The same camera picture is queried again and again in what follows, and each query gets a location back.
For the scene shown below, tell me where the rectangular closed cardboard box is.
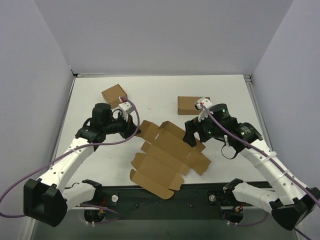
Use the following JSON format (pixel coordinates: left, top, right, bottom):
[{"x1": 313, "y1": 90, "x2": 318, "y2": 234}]
[{"x1": 177, "y1": 96, "x2": 202, "y2": 116}]

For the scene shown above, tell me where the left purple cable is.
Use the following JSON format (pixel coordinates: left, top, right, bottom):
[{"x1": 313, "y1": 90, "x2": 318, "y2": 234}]
[{"x1": 0, "y1": 97, "x2": 142, "y2": 227}]

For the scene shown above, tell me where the purple cable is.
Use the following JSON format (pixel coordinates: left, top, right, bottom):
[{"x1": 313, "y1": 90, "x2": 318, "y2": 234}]
[
  {"x1": 199, "y1": 103, "x2": 320, "y2": 240},
  {"x1": 0, "y1": 97, "x2": 142, "y2": 227}
]

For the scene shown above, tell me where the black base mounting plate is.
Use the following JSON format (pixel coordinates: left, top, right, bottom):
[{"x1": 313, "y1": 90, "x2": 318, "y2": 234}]
[{"x1": 82, "y1": 183, "x2": 253, "y2": 227}]

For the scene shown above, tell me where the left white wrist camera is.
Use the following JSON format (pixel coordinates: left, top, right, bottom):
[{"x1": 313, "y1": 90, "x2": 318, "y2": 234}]
[{"x1": 118, "y1": 96, "x2": 134, "y2": 122}]

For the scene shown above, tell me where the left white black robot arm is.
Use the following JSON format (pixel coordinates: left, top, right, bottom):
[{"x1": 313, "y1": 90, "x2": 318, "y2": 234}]
[{"x1": 23, "y1": 97, "x2": 140, "y2": 227}]

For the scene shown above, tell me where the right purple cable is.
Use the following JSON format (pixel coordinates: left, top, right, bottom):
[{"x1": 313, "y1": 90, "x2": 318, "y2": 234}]
[{"x1": 199, "y1": 103, "x2": 320, "y2": 240}]

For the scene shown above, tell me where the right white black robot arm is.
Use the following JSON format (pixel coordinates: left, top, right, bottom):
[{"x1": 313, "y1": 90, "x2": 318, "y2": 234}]
[{"x1": 183, "y1": 97, "x2": 320, "y2": 231}]

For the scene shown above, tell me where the small square cardboard box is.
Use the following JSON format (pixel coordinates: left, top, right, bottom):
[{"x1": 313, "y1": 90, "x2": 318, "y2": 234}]
[{"x1": 101, "y1": 84, "x2": 128, "y2": 109}]

